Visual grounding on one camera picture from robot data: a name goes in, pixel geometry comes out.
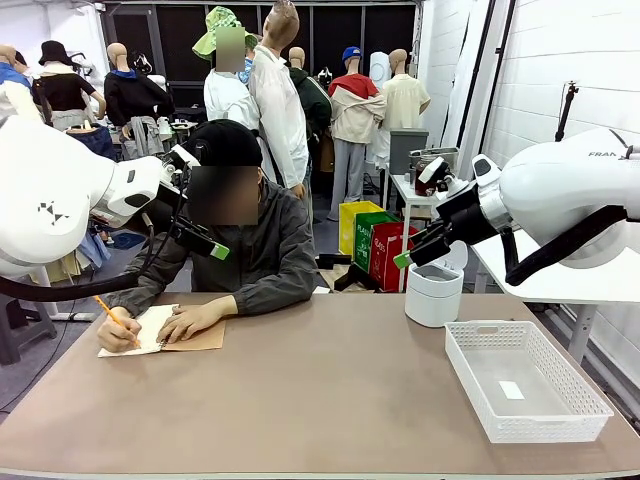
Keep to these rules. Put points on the yellow recycling bin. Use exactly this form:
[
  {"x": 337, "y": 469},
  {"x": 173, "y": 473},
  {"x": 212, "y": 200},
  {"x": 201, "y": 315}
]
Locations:
[{"x": 350, "y": 225}]

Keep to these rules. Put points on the person's left hand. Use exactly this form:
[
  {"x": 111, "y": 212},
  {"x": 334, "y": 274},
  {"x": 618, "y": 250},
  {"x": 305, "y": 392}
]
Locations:
[{"x": 195, "y": 320}]

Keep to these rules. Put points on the mannequin white shirt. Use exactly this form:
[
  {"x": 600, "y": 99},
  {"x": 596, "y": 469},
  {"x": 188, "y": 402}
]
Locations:
[{"x": 227, "y": 100}]

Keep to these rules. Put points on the person's right forearm grey sleeve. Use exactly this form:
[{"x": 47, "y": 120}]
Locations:
[{"x": 155, "y": 285}]

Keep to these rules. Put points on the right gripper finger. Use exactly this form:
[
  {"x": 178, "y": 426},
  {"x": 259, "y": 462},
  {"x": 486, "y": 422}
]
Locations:
[
  {"x": 431, "y": 235},
  {"x": 425, "y": 256}
]

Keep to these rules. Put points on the mannequin red beige jacket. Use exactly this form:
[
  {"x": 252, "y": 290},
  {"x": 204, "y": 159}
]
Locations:
[{"x": 355, "y": 115}]

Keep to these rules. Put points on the tall mannequin white coat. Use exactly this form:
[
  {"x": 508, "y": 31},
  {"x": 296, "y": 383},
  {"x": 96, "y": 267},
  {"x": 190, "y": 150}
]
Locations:
[{"x": 277, "y": 110}]

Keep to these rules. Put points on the small white side table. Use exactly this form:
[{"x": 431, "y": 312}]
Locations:
[{"x": 406, "y": 192}]

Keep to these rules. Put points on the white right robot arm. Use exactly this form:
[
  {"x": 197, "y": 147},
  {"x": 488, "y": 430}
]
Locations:
[{"x": 560, "y": 185}]

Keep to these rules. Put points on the mannequin black hoodie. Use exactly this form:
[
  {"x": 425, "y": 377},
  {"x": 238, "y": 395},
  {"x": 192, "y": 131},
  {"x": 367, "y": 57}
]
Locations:
[{"x": 132, "y": 97}]

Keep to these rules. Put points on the white round trash can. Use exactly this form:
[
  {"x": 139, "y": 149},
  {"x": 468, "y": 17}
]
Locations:
[{"x": 432, "y": 300}]

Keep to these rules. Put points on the metal container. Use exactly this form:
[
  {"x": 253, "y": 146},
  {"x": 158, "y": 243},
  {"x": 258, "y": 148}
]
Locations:
[{"x": 447, "y": 152}]

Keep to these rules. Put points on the pile of clothes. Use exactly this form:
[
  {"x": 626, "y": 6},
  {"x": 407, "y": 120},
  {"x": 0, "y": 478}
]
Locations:
[{"x": 95, "y": 250}]

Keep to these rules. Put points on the red recycling bin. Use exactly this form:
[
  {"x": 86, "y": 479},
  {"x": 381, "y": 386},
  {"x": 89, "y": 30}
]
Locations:
[{"x": 390, "y": 255}]

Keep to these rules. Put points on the mannequin blue white top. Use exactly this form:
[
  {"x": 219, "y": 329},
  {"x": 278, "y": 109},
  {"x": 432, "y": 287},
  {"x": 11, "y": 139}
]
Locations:
[{"x": 7, "y": 75}]

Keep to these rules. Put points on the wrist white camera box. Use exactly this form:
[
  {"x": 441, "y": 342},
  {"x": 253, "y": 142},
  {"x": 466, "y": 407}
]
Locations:
[
  {"x": 432, "y": 170},
  {"x": 184, "y": 156}
]

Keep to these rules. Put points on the black tripod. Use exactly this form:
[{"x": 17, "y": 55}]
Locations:
[{"x": 566, "y": 112}]

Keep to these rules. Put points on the person's right hand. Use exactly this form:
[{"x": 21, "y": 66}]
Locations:
[{"x": 117, "y": 335}]

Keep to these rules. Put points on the person's head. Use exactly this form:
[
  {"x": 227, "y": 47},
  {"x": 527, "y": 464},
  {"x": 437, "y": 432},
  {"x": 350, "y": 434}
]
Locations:
[{"x": 225, "y": 195}]

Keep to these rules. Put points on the blue jeans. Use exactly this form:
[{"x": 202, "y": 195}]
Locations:
[{"x": 97, "y": 142}]

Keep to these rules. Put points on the green checked bucket hat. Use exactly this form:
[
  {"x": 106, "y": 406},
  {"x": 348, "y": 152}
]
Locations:
[{"x": 210, "y": 35}]

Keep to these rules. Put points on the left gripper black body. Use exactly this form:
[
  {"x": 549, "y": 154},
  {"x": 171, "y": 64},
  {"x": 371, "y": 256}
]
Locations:
[{"x": 167, "y": 210}]

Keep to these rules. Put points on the grey stool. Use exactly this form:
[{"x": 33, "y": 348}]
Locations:
[{"x": 30, "y": 327}]

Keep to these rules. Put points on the person's grey jacket torso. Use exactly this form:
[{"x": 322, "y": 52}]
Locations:
[{"x": 270, "y": 235}]

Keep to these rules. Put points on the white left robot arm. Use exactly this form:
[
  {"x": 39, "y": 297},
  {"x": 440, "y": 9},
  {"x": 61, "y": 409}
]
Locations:
[{"x": 50, "y": 190}]

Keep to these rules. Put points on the black floor stand pieces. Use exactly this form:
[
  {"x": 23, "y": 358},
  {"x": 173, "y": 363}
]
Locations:
[{"x": 355, "y": 277}]

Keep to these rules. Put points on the mannequin black top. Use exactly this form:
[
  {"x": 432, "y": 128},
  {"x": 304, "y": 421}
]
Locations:
[{"x": 62, "y": 92}]

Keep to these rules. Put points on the black baseball cap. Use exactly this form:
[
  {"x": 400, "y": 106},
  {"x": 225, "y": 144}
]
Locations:
[{"x": 225, "y": 142}]

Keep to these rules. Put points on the mannequin cream shirt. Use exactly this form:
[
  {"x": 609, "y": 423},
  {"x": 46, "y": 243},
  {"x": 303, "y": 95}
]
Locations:
[{"x": 405, "y": 102}]

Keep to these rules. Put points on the black bucket hat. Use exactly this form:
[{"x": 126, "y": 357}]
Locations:
[{"x": 54, "y": 52}]

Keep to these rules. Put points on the white oval appliance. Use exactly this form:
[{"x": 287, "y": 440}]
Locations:
[{"x": 378, "y": 70}]

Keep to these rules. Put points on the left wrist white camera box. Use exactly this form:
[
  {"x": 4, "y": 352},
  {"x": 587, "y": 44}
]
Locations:
[{"x": 184, "y": 156}]

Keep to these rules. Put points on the green recycling bin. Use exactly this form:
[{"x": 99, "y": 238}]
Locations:
[{"x": 365, "y": 240}]

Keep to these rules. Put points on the blue cap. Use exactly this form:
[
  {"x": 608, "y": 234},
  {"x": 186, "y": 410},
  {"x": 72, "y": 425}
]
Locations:
[{"x": 351, "y": 51}]

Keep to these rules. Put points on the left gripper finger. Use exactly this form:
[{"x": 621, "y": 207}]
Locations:
[
  {"x": 197, "y": 231},
  {"x": 210, "y": 248}
]

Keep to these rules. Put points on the mannequin dark green jacket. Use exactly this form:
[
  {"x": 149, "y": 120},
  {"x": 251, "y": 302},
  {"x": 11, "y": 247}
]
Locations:
[{"x": 315, "y": 100}]

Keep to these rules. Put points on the white plastic mesh basket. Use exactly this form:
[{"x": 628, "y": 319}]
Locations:
[{"x": 565, "y": 425}]

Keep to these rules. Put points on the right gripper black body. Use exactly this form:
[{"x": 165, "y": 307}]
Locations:
[{"x": 465, "y": 215}]

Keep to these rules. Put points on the person's left forearm grey sleeve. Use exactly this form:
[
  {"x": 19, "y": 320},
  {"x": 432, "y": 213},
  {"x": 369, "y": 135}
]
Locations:
[{"x": 270, "y": 295}]

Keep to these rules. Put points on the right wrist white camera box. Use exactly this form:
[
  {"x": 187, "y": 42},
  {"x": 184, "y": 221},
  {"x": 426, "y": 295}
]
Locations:
[{"x": 432, "y": 170}]

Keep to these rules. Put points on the small white basket label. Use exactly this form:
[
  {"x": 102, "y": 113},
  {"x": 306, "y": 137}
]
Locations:
[{"x": 511, "y": 390}]

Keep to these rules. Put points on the yellow pencil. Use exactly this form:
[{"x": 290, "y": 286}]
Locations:
[{"x": 107, "y": 310}]

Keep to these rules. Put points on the spiral notebook brown cover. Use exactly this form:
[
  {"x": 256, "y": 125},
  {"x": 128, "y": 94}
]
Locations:
[{"x": 200, "y": 340}]

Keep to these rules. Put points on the white desk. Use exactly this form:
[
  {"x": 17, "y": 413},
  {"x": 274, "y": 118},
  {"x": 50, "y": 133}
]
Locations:
[{"x": 550, "y": 291}]

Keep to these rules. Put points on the grey bin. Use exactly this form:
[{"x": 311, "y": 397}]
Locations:
[{"x": 407, "y": 150}]

